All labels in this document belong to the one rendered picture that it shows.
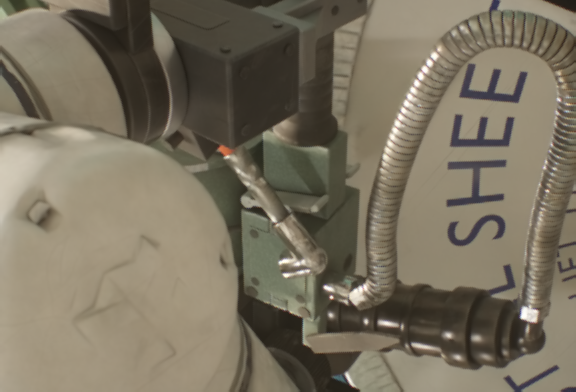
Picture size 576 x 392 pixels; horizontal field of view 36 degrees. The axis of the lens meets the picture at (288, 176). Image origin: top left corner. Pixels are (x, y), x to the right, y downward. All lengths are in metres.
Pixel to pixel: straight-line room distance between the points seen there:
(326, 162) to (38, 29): 0.23
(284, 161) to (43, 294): 0.38
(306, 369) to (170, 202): 0.46
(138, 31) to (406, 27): 0.37
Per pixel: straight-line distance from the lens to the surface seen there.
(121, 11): 0.40
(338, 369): 0.75
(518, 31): 0.49
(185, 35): 0.43
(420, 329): 0.68
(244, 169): 0.56
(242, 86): 0.41
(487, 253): 0.86
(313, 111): 0.56
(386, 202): 0.55
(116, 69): 0.41
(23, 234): 0.22
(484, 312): 0.66
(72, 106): 0.38
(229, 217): 0.62
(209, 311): 0.26
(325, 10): 0.51
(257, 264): 0.62
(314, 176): 0.58
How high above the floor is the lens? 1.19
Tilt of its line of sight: 10 degrees up
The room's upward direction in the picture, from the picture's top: 114 degrees counter-clockwise
